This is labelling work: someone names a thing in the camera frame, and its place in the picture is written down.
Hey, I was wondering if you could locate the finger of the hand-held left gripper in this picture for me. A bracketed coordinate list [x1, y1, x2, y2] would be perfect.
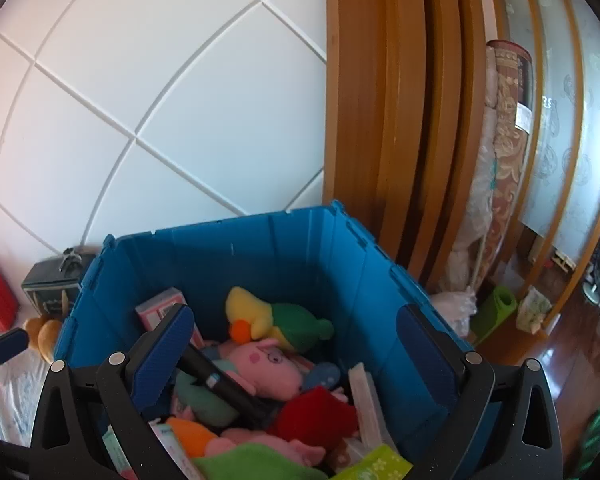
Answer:
[0, 327, 30, 371]

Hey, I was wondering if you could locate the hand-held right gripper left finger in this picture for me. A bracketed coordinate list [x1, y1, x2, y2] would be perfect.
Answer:
[28, 302, 196, 480]

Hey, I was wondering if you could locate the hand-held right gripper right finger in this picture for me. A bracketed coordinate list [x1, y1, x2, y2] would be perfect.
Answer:
[396, 303, 563, 480]

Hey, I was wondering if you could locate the pink pig plush toy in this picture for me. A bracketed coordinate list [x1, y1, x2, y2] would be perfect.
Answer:
[172, 337, 316, 428]

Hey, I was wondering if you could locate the blue plastic crate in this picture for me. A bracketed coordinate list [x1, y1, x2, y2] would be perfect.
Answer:
[54, 200, 486, 480]

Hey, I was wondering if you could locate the brown plush toy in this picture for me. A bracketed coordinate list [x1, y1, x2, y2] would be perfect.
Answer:
[24, 316, 63, 363]

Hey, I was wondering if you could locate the pink white box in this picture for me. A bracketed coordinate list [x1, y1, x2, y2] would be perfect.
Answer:
[135, 287, 203, 346]

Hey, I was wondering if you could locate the white plastic bag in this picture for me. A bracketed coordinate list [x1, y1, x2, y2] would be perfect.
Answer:
[430, 290, 478, 336]

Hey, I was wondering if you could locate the clear plastic packet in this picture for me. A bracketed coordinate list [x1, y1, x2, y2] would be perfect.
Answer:
[347, 362, 398, 453]

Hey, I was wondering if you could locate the black gift box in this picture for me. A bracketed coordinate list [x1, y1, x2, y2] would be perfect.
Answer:
[21, 247, 98, 318]

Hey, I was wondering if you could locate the orange plush piece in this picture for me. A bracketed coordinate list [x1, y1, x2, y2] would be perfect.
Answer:
[167, 417, 221, 458]

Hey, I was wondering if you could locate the green rolled mat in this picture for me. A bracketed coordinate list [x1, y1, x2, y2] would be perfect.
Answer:
[470, 285, 518, 343]

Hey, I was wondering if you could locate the metal clip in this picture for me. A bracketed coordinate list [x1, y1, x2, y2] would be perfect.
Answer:
[60, 247, 83, 273]

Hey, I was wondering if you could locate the green tissue packet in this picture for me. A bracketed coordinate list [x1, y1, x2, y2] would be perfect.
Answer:
[330, 444, 413, 480]

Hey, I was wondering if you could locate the patterned paper bag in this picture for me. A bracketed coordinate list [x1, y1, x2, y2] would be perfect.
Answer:
[517, 287, 551, 333]

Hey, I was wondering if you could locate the red plush toy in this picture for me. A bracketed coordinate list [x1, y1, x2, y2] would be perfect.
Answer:
[267, 386, 359, 443]

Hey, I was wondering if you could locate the yellow green plush toy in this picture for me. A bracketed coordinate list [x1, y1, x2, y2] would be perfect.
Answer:
[225, 286, 335, 353]

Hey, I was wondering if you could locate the bright green plush toy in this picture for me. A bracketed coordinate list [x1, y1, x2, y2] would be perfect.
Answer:
[192, 445, 326, 480]

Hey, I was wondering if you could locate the rolled patterned carpet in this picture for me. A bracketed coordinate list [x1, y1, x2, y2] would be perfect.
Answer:
[452, 40, 533, 291]

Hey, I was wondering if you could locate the frosted glass door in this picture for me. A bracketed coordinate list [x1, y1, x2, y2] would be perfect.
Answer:
[500, 0, 600, 261]

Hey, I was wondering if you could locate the wooden arch frame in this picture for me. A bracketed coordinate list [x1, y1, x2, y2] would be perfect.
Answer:
[322, 0, 511, 301]

